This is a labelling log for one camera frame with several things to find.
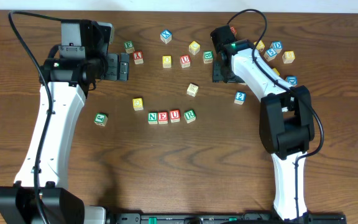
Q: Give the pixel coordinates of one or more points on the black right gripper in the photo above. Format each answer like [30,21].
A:
[217,73]

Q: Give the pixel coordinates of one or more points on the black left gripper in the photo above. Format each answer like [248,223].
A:
[114,67]

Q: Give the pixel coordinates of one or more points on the green R wooden block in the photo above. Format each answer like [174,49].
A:
[189,116]

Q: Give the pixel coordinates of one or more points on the green N wooden block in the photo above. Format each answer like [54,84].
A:
[152,118]

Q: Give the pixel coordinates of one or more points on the red u block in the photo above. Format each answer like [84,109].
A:
[185,61]
[175,116]

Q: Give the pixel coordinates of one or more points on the red E wooden block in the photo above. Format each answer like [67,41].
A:
[162,117]

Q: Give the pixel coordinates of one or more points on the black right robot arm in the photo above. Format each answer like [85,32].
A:
[286,124]

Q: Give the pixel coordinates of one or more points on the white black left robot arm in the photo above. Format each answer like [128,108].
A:
[40,193]

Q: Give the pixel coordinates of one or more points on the green B wooden block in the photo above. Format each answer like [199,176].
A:
[208,56]

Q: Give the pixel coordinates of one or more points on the red X wooden block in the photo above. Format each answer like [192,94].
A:
[138,57]

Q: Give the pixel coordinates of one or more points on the green F wooden block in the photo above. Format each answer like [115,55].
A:
[129,47]

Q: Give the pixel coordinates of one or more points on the blue 2 wooden block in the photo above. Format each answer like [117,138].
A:
[240,98]

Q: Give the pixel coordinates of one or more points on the plain wood top block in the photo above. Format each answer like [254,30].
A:
[192,90]

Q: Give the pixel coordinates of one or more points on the yellow block upper middle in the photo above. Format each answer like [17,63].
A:
[194,47]

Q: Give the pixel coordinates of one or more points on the yellow G wooden block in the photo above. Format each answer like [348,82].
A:
[138,104]

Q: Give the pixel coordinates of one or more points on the red H wooden block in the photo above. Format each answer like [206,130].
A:
[233,30]

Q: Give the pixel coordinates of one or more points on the yellow block near D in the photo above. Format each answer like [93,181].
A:
[259,46]

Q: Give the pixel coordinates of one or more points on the yellow O wooden block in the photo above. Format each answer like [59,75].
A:
[167,61]

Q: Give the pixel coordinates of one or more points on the blue 5 wooden block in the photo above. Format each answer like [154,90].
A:
[270,54]

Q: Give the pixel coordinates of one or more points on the green J wooden block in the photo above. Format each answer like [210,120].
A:
[101,119]

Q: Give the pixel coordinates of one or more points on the yellow A wooden block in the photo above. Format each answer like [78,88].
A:
[276,71]

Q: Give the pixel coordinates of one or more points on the blue X wooden block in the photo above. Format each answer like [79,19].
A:
[166,36]

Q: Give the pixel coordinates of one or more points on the blue D block upper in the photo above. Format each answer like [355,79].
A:
[276,46]

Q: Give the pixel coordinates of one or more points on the blue d block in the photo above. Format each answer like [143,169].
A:
[276,46]
[292,80]

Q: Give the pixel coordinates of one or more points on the yellow 8 wooden block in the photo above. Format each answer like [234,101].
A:
[288,56]

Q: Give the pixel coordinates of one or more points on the blue D block lower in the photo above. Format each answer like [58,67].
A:
[292,80]

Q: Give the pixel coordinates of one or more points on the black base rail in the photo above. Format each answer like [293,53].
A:
[136,218]

